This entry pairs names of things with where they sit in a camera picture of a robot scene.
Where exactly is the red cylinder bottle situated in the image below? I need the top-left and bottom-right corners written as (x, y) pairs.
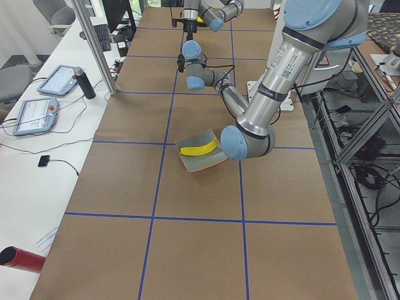
top-left (1, 246), bottom-right (46, 274)

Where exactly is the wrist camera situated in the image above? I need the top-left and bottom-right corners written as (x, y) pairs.
top-left (171, 18), bottom-right (185, 28)
top-left (176, 54), bottom-right (185, 73)

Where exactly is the grey square plate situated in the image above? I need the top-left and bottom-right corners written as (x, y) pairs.
top-left (175, 129), bottom-right (228, 173)

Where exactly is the white pedestal column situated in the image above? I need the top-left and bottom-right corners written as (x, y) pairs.
top-left (247, 1), bottom-right (286, 102)

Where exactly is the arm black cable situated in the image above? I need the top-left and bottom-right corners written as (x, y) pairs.
top-left (202, 61), bottom-right (282, 126)

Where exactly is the aluminium frame post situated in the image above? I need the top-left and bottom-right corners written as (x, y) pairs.
top-left (71, 0), bottom-right (117, 96)

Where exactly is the teach pendant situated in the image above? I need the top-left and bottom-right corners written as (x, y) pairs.
top-left (12, 97), bottom-right (59, 136)
top-left (37, 65), bottom-right (78, 97)

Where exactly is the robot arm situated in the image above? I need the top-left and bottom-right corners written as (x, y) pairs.
top-left (181, 1), bottom-right (369, 161)
top-left (183, 0), bottom-right (244, 41)

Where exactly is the black box with label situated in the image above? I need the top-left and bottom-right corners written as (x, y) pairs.
top-left (111, 33), bottom-right (130, 57)

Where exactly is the far teach pendant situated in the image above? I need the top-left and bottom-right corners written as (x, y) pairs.
top-left (37, 65), bottom-right (78, 97)

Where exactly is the black keyboard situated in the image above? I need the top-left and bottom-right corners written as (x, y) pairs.
top-left (94, 24), bottom-right (111, 52)

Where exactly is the black monitor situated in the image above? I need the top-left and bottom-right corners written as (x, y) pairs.
top-left (101, 0), bottom-right (136, 33)

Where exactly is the near teach pendant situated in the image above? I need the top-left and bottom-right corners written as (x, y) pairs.
top-left (12, 97), bottom-right (59, 136)

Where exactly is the small black puck device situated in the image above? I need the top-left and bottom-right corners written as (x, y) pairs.
top-left (37, 155), bottom-right (50, 168)

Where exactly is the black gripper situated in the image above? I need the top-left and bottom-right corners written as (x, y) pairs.
top-left (183, 19), bottom-right (197, 41)

